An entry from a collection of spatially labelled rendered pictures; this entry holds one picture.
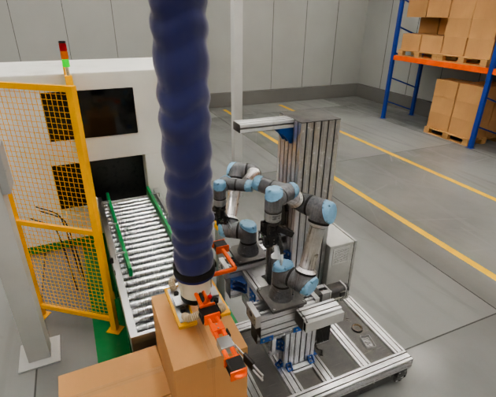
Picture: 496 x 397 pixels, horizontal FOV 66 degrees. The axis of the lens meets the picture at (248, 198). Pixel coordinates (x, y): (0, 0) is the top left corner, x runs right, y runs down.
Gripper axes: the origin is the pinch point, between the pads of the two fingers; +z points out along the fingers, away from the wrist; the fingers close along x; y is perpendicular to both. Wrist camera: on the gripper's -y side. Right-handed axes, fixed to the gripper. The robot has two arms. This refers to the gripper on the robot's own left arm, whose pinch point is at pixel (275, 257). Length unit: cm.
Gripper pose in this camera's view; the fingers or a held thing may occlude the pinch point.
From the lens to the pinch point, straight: 181.2
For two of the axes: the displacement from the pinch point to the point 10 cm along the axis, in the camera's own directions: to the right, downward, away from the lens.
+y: -9.2, 1.6, -3.6
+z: -0.1, 9.0, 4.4
